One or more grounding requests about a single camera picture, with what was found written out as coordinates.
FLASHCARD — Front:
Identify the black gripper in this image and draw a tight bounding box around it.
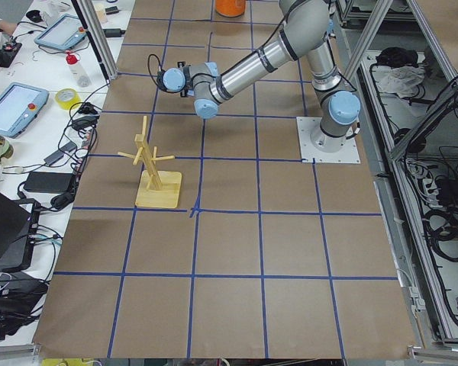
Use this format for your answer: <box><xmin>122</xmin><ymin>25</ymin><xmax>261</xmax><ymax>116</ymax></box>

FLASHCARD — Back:
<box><xmin>156</xmin><ymin>61</ymin><xmax>194</xmax><ymax>98</ymax></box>

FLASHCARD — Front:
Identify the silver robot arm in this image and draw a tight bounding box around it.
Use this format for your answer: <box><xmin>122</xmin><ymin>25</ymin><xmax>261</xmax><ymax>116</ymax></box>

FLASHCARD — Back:
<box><xmin>156</xmin><ymin>0</ymin><xmax>361</xmax><ymax>147</ymax></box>

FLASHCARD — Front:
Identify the wooden cup rack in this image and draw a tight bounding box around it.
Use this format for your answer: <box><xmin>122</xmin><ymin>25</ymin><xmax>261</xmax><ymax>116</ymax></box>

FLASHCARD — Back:
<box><xmin>118</xmin><ymin>116</ymin><xmax>182</xmax><ymax>209</ymax></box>

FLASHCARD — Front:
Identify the orange cylindrical container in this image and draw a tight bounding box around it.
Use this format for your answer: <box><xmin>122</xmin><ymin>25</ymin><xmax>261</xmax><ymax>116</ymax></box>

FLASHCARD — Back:
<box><xmin>214</xmin><ymin>0</ymin><xmax>246</xmax><ymax>18</ymax></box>

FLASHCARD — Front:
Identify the white bottle red cap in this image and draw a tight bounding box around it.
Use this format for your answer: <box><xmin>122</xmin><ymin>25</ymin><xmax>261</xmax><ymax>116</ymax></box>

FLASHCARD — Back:
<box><xmin>66</xmin><ymin>51</ymin><xmax>91</xmax><ymax>88</ymax></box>

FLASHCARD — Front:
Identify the yellow tape roll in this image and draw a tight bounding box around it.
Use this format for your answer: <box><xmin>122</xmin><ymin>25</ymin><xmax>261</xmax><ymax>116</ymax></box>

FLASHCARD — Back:
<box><xmin>55</xmin><ymin>88</ymin><xmax>81</xmax><ymax>110</ymax></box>

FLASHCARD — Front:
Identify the blue teach pendant far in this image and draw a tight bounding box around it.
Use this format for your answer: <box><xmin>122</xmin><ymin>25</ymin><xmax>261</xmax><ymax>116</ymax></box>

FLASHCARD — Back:
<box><xmin>34</xmin><ymin>14</ymin><xmax>86</xmax><ymax>51</ymax></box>

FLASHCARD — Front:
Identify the blue teach pendant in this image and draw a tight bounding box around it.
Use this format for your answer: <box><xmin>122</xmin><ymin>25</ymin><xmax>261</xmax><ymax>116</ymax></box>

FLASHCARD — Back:
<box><xmin>34</xmin><ymin>14</ymin><xmax>86</xmax><ymax>51</ymax></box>
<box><xmin>0</xmin><ymin>82</ymin><xmax>50</xmax><ymax>138</ymax></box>

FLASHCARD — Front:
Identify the black power adapter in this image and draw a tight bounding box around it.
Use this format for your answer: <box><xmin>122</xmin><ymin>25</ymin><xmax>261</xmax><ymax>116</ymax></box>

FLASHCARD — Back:
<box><xmin>24</xmin><ymin>172</ymin><xmax>74</xmax><ymax>194</ymax></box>

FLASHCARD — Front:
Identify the blue teach pendant near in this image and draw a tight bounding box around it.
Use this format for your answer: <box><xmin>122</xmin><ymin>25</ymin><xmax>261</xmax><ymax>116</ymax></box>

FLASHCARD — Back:
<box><xmin>0</xmin><ymin>82</ymin><xmax>50</xmax><ymax>138</ymax></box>

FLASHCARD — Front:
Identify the white crumpled cloth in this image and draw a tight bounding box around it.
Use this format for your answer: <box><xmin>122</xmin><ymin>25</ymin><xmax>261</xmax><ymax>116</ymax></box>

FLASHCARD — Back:
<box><xmin>377</xmin><ymin>66</ymin><xmax>426</xmax><ymax>98</ymax></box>

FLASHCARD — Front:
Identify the black laptop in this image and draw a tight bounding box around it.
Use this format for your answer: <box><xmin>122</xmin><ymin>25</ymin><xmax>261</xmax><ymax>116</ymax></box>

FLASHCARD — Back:
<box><xmin>0</xmin><ymin>193</ymin><xmax>40</xmax><ymax>273</ymax></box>

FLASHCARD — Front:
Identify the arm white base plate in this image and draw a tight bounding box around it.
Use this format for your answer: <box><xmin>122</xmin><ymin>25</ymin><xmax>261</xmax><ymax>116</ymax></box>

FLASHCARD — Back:
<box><xmin>296</xmin><ymin>117</ymin><xmax>360</xmax><ymax>164</ymax></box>

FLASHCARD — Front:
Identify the aluminium frame rack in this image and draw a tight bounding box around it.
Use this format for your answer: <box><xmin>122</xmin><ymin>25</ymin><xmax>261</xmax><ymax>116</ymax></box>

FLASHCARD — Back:
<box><xmin>335</xmin><ymin>1</ymin><xmax>458</xmax><ymax>359</ymax></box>

